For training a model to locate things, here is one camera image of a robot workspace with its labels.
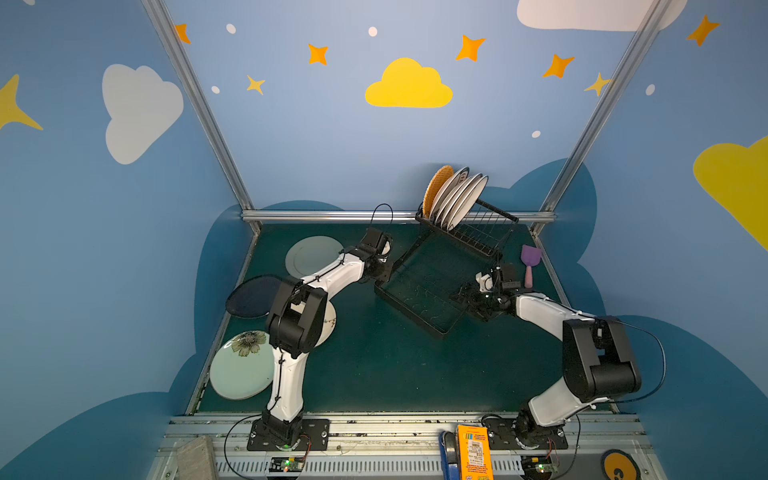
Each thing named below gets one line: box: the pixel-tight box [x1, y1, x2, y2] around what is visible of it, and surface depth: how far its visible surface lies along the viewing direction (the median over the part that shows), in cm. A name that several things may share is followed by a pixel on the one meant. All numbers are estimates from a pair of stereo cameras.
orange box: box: [457, 425, 493, 480], surface depth 70 cm
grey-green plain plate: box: [285, 235, 345, 279], surface depth 116 cm
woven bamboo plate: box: [422, 165, 455, 218], surface depth 88 cm
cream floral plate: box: [315, 300, 337, 348], surface depth 95 cm
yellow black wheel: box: [601, 449, 640, 480], surface depth 73 cm
